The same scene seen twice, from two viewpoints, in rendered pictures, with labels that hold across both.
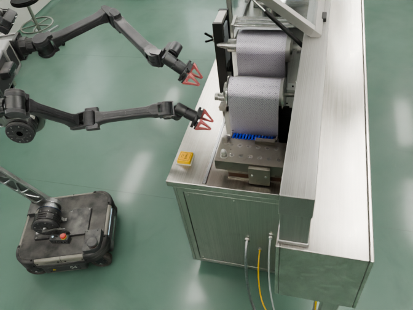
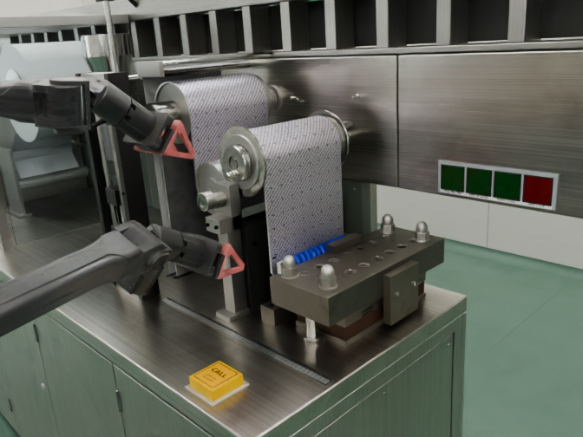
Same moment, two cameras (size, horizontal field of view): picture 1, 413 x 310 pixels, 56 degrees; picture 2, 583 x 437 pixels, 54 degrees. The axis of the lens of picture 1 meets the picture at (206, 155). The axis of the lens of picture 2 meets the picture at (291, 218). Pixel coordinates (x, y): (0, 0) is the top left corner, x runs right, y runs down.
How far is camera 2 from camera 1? 1.52 m
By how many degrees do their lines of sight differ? 60
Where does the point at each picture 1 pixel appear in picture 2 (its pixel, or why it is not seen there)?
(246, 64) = (208, 138)
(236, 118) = (280, 217)
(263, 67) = not seen: hidden behind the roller
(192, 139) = (169, 359)
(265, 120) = (325, 200)
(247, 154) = (353, 265)
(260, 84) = (300, 123)
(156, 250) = not seen: outside the picture
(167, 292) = not seen: outside the picture
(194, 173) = (279, 386)
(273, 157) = (391, 248)
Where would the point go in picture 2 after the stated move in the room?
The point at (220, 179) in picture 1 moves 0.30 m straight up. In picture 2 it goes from (341, 357) to (335, 208)
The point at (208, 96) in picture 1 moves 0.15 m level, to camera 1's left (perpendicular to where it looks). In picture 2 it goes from (82, 303) to (33, 333)
